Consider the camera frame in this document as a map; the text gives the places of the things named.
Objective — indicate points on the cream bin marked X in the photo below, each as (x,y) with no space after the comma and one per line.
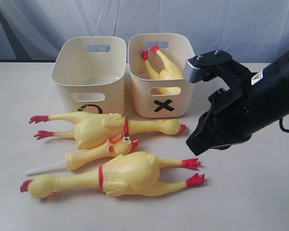
(159,98)

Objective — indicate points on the cream bin marked O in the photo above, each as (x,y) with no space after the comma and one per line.
(89,74)

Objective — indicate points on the large yellow rubber chicken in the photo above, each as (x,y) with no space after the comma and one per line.
(133,174)

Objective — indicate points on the headless yellow rubber chicken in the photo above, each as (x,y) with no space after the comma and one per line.
(170,70)

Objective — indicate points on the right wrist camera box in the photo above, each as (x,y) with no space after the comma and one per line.
(218,63)

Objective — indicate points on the severed rubber chicken head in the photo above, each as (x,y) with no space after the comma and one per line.
(120,145)

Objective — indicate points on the whole yellow rubber chicken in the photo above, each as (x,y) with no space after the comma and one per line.
(92,130)

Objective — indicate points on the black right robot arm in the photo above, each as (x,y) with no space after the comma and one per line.
(270,90)

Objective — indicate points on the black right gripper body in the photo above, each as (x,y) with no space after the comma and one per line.
(228,120)

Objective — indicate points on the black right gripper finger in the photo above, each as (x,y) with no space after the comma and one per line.
(205,136)

